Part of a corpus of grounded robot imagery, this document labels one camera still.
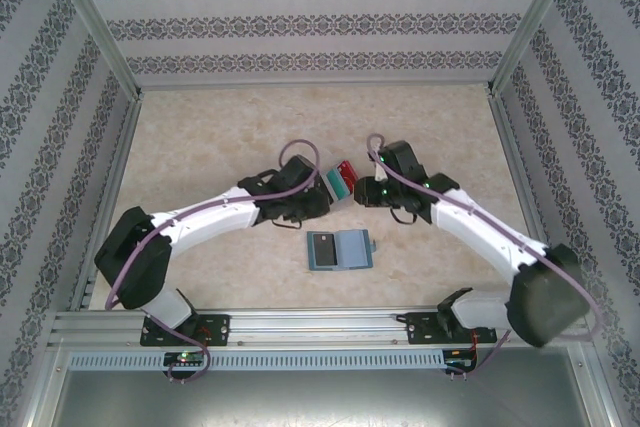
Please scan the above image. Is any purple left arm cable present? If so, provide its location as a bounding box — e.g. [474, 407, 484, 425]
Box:
[103, 138, 324, 384]

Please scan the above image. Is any left controller circuit board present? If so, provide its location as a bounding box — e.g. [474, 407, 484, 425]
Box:
[164, 351, 206, 366]

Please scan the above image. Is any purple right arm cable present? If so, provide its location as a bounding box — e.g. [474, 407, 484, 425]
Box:
[367, 132, 601, 383]

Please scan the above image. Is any grey metal panel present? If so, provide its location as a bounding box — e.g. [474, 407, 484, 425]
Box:
[47, 369, 614, 427]

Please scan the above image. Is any thin black right gripper wire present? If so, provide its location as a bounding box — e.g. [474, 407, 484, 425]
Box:
[388, 206, 420, 226]

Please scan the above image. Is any slotted grey cable duct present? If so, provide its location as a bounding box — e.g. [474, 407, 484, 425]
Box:
[67, 350, 447, 371]

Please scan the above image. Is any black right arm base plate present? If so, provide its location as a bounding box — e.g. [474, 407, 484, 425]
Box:
[406, 311, 499, 346]

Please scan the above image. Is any aluminium side rail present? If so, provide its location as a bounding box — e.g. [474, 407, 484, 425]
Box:
[68, 96, 145, 311]
[487, 91, 570, 306]

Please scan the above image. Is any red VIP card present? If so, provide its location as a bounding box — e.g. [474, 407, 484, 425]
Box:
[335, 160, 359, 187]

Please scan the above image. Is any aluminium back rail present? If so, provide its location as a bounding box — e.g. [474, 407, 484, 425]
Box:
[137, 80, 495, 92]

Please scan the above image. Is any aluminium front rail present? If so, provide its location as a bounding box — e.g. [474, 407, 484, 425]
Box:
[47, 307, 587, 348]

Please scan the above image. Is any teal leather card holder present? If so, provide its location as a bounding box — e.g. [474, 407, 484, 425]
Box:
[305, 229, 378, 273]

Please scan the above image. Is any green AION card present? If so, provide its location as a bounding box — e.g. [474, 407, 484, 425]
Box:
[326, 168, 352, 199]

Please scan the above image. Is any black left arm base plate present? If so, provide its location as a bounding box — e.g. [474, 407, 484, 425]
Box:
[139, 314, 232, 348]

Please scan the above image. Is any black VIP card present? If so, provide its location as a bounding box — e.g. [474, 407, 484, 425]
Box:
[311, 233, 337, 269]

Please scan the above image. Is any clear acrylic card box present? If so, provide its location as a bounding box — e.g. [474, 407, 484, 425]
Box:
[321, 160, 361, 204]

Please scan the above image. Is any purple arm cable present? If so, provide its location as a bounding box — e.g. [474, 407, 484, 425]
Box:
[367, 132, 601, 383]
[103, 138, 324, 384]

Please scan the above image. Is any controller circuit board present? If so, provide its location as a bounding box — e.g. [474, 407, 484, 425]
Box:
[164, 351, 206, 366]
[444, 348, 480, 369]

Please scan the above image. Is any aluminium frame post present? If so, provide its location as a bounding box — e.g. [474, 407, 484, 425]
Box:
[487, 0, 586, 96]
[42, 0, 145, 103]

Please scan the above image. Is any right controller circuit board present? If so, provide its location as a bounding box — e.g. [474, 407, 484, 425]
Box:
[444, 348, 480, 369]

